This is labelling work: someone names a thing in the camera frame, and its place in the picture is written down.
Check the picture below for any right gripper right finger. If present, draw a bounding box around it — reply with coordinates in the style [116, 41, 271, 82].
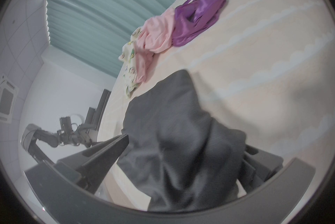
[237, 144, 285, 190]

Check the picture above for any purple garment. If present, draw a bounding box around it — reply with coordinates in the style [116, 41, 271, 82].
[171, 0, 227, 47]

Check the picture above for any black dressing table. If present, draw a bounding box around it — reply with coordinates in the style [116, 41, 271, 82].
[84, 107, 99, 130]

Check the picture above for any black T-shirt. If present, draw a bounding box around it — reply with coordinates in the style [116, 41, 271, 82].
[116, 70, 248, 212]

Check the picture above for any pink garment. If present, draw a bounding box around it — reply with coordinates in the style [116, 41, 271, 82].
[133, 8, 175, 83]

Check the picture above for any white air conditioner vent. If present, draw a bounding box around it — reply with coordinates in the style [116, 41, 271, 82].
[0, 74, 20, 124]

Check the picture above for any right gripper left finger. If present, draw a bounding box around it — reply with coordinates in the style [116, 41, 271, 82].
[56, 134, 130, 193]

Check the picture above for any black chest of drawers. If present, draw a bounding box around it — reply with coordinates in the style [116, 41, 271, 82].
[95, 89, 112, 132]

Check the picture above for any white printed pyjama top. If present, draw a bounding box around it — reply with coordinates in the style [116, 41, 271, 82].
[118, 27, 147, 99]

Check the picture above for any bed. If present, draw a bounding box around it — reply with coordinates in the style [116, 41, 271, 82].
[98, 0, 335, 208]

